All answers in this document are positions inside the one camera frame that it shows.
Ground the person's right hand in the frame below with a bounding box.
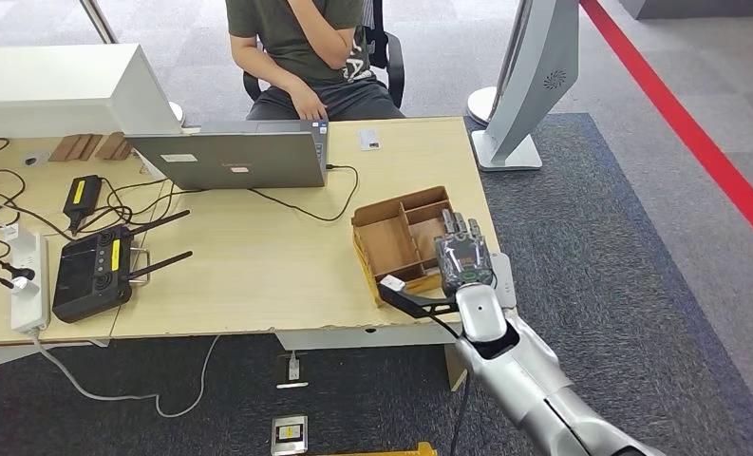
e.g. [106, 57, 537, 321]
[288, 82, 329, 122]

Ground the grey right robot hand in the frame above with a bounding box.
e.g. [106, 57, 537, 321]
[434, 209, 496, 297]

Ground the wooden compartment tray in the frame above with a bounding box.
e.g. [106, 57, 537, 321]
[350, 185, 456, 309]

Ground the grey card reader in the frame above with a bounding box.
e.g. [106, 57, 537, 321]
[489, 251, 518, 310]

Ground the person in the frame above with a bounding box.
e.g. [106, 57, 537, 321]
[224, 0, 405, 122]

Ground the grey laptop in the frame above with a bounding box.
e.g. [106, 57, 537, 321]
[123, 119, 330, 191]

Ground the wooden desk leg panel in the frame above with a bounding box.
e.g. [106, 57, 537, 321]
[444, 342, 473, 391]

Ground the slanted pole stand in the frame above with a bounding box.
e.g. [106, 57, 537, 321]
[79, 0, 186, 125]
[466, 0, 535, 127]

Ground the wooden block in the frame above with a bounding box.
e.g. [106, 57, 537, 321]
[48, 133, 104, 163]
[94, 130, 133, 162]

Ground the floor outlet with plug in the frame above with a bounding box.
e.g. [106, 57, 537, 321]
[274, 351, 311, 390]

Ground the grey standing screen kiosk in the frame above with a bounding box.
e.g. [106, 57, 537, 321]
[471, 0, 582, 172]

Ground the yellow floor tape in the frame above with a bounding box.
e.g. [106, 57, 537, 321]
[300, 441, 439, 456]

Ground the black power adapter yellow label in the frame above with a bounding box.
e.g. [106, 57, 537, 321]
[62, 174, 104, 236]

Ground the silver floor socket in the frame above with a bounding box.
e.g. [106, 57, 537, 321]
[270, 413, 310, 456]

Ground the white box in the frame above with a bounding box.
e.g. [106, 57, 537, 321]
[0, 42, 183, 140]

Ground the red floor tape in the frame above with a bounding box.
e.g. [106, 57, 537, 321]
[580, 0, 753, 255]

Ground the black remote controller with antennas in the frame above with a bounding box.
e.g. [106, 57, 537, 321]
[51, 210, 194, 325]

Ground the black plug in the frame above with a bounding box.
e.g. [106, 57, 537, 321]
[0, 257, 38, 282]

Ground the grey platform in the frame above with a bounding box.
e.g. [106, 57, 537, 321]
[619, 0, 753, 19]

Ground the white power strip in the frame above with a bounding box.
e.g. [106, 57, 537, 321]
[9, 231, 51, 333]

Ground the black camera bracket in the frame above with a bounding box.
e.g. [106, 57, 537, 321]
[377, 281, 461, 320]

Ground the black laptop power cable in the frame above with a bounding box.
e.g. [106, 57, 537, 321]
[249, 163, 360, 223]

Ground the black camera cable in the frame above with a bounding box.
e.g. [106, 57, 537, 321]
[429, 314, 473, 456]

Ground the white power strip cable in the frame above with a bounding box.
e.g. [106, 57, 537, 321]
[28, 331, 222, 419]

